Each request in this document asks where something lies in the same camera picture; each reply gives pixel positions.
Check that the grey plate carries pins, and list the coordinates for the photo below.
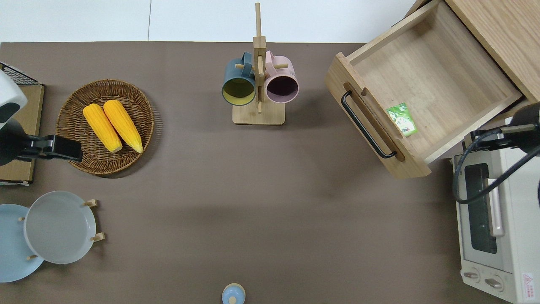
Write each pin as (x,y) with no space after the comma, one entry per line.
(59,228)

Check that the yellow corn cob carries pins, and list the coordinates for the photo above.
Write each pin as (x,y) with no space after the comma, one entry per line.
(101,126)
(123,124)

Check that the wooden cabinet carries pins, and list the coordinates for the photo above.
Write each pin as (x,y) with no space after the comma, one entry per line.
(506,33)

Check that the round brown wicker basket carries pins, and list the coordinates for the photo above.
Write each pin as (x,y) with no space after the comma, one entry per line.
(76,105)

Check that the wooden plate rack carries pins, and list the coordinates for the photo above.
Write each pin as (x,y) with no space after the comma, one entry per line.
(93,203)

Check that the wooden mug tree stand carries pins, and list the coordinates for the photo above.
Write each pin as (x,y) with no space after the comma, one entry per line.
(258,114)

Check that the blue round lidded jar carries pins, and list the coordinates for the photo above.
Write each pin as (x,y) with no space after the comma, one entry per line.
(233,294)

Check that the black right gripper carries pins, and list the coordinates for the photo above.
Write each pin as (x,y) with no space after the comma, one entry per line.
(491,141)

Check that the light blue plate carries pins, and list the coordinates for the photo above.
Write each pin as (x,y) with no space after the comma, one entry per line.
(12,249)

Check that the green tea packet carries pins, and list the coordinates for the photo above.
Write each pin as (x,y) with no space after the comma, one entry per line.
(403,120)

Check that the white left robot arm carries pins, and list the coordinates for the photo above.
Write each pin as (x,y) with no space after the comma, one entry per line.
(10,95)

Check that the cream oven knob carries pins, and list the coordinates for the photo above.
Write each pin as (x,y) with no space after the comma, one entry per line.
(471,276)
(493,283)

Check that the cream toaster oven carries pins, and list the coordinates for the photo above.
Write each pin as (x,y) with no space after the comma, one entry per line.
(521,236)

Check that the light wooden drawer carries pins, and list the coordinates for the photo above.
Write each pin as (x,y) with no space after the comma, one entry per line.
(430,71)

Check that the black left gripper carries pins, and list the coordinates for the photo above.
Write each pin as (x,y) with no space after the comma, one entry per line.
(63,148)

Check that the dark teal mug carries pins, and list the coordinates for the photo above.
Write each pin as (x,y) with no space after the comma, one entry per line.
(238,80)

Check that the pink mug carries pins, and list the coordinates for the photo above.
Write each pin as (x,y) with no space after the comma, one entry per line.
(282,82)

